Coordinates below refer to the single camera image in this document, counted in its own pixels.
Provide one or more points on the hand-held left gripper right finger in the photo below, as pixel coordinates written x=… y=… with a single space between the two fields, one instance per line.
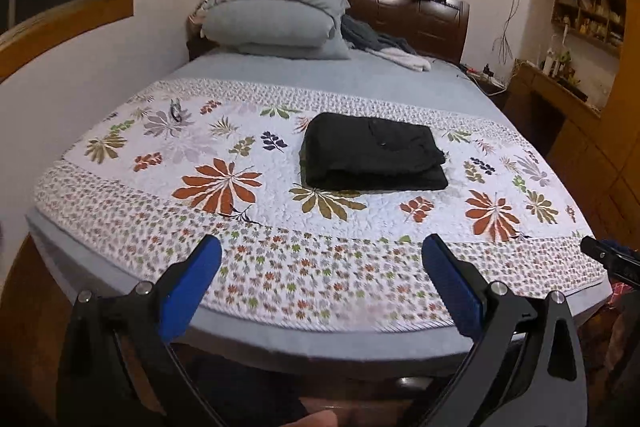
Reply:
x=452 y=287

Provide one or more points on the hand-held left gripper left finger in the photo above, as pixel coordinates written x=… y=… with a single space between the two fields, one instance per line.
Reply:
x=192 y=287

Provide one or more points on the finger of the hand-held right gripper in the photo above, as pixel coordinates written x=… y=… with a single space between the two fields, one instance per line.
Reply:
x=607 y=257

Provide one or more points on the black pants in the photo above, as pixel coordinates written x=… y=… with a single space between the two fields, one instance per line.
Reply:
x=375 y=147

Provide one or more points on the white floral quilt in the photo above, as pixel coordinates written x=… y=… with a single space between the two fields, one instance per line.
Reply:
x=150 y=187

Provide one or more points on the wooden desk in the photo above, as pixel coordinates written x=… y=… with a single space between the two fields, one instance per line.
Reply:
x=575 y=132

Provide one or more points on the cluster of small bottles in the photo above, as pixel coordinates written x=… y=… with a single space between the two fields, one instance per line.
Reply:
x=562 y=59

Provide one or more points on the white power strip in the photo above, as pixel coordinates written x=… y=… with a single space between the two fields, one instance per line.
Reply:
x=487 y=79

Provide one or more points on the bed with grey sheet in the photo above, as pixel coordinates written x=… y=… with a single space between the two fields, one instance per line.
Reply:
x=400 y=77

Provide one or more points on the white cloth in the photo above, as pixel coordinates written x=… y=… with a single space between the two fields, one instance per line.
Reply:
x=405 y=59

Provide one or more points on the row of shelf items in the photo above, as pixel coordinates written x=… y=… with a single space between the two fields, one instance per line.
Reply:
x=600 y=9

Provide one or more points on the dark grey clothing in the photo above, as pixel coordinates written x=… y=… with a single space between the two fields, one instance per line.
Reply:
x=360 y=34

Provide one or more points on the dark wooden headboard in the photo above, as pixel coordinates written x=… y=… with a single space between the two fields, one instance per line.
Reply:
x=410 y=12

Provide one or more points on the grey folded duvet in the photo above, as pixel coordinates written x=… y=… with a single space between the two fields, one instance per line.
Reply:
x=270 y=17

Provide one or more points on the brown patterned cloth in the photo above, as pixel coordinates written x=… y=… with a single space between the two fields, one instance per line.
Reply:
x=202 y=2

